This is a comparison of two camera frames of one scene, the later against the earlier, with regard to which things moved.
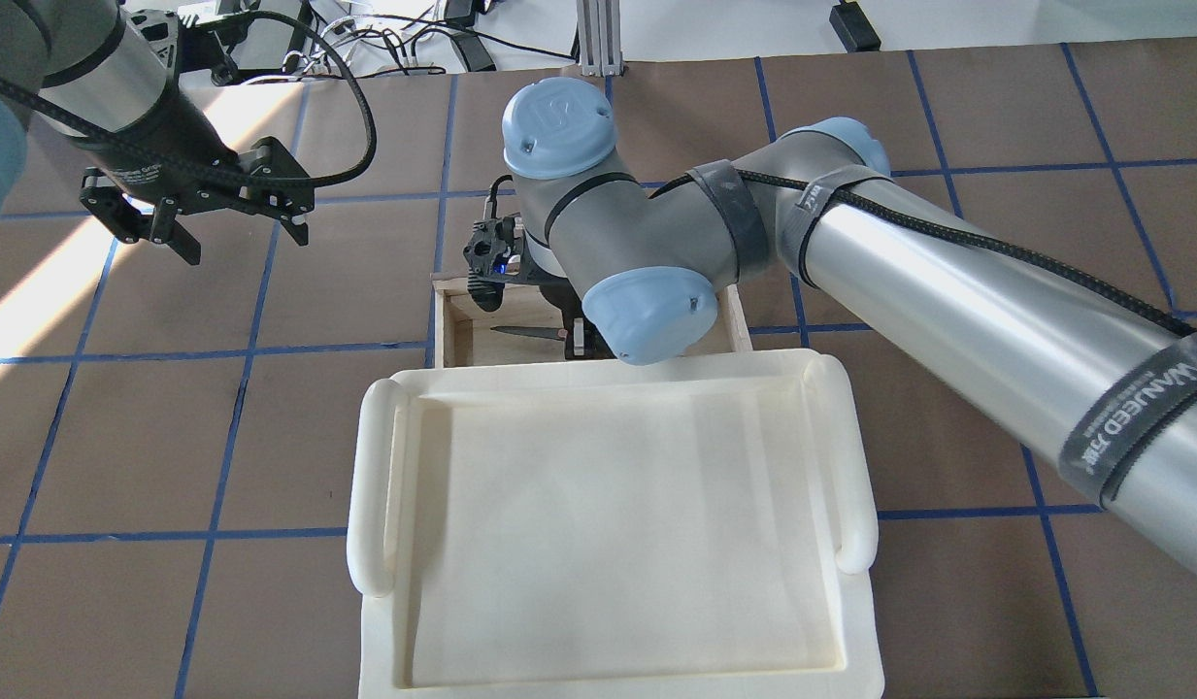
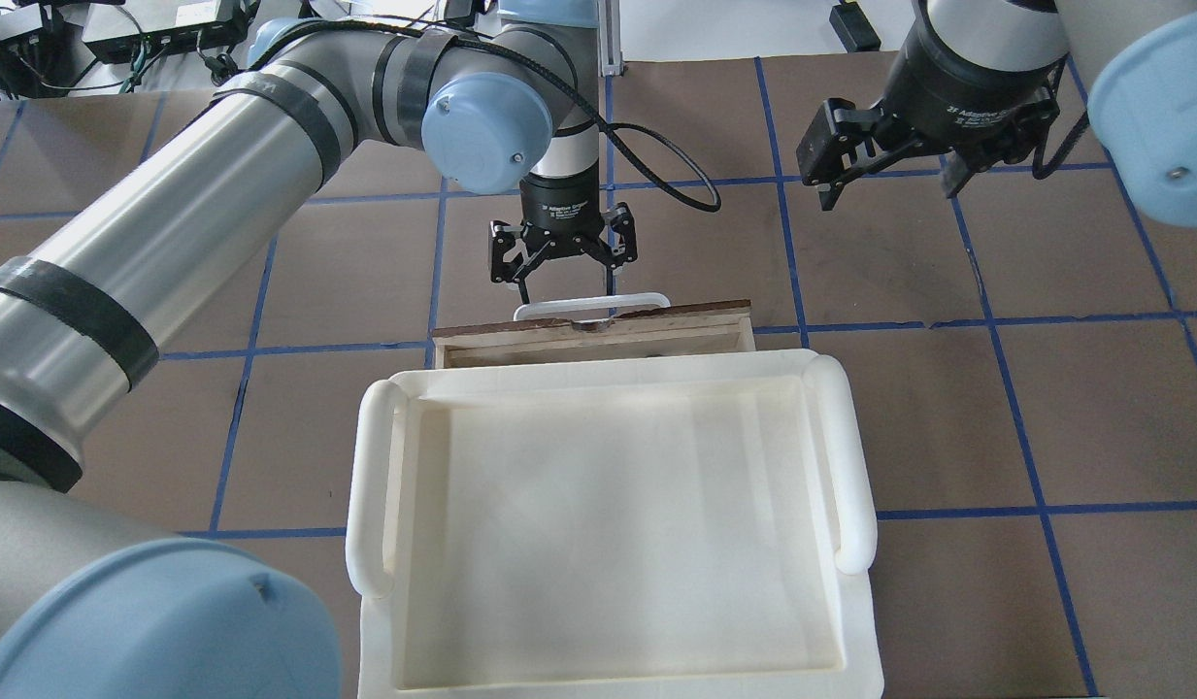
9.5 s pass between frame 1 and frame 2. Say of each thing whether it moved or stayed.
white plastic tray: stayed
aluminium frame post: stayed
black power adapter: stayed
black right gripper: moved
